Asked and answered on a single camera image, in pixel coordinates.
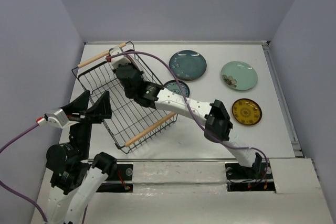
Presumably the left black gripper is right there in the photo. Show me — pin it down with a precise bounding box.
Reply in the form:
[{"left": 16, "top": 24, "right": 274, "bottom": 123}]
[{"left": 61, "top": 88, "right": 113, "bottom": 158}]

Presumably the white orange sunburst plate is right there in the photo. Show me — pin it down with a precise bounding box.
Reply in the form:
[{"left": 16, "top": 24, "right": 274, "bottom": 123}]
[{"left": 124, "top": 54, "right": 144, "bottom": 74}]

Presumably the red and teal floral plate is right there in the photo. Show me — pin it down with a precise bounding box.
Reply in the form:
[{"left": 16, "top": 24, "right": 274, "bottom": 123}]
[{"left": 139, "top": 70, "right": 147, "bottom": 88}]

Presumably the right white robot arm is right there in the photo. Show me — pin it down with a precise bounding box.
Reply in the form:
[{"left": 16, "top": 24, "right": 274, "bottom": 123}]
[{"left": 113, "top": 63, "right": 263, "bottom": 178}]

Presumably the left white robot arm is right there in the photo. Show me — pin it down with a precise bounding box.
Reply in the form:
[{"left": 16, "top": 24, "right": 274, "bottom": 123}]
[{"left": 44, "top": 90, "right": 117, "bottom": 223}]

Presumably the small blue patterned dish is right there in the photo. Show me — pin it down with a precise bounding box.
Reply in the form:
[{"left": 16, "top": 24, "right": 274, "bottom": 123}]
[{"left": 164, "top": 80, "right": 190, "bottom": 102}]

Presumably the small yellow patterned dish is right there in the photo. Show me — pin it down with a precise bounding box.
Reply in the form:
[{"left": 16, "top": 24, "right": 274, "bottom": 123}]
[{"left": 231, "top": 98, "right": 262, "bottom": 126}]

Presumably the dark teal speckled plate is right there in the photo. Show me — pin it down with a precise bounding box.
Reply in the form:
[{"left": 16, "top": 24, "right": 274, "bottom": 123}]
[{"left": 169, "top": 50, "right": 207, "bottom": 81}]

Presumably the light green flower plate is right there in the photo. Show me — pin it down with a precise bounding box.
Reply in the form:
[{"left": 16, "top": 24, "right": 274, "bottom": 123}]
[{"left": 220, "top": 61, "right": 258, "bottom": 91}]

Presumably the black wire dish rack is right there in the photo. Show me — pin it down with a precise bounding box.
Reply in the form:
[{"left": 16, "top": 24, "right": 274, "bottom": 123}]
[{"left": 75, "top": 41, "right": 178, "bottom": 154}]

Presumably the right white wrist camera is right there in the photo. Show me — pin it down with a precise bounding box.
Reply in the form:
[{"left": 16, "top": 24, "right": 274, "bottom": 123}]
[{"left": 106, "top": 47, "right": 131, "bottom": 70}]

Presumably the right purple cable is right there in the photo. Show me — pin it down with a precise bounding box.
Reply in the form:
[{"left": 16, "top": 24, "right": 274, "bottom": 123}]
[{"left": 104, "top": 50, "right": 269, "bottom": 184}]

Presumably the purple cable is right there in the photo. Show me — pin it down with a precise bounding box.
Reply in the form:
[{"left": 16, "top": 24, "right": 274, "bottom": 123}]
[
  {"left": 0, "top": 118, "right": 49, "bottom": 222},
  {"left": 104, "top": 50, "right": 269, "bottom": 184}
]

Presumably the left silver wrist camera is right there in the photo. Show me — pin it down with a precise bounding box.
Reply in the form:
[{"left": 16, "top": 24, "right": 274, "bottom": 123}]
[{"left": 45, "top": 108, "right": 69, "bottom": 129}]

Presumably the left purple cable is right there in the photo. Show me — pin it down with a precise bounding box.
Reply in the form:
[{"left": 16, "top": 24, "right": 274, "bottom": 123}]
[{"left": 0, "top": 118, "right": 49, "bottom": 222}]

